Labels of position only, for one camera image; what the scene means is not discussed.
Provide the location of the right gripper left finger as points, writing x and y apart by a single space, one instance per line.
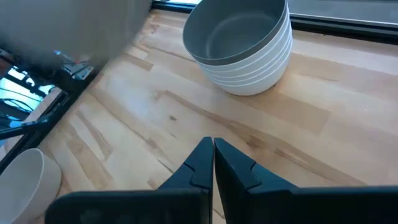
186 202

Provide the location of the white bowl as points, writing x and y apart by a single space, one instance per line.
264 62
264 73
25 186
264 84
264 67

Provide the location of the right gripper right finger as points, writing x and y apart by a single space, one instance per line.
264 202

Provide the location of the dark grey bowl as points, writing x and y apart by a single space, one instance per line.
236 34

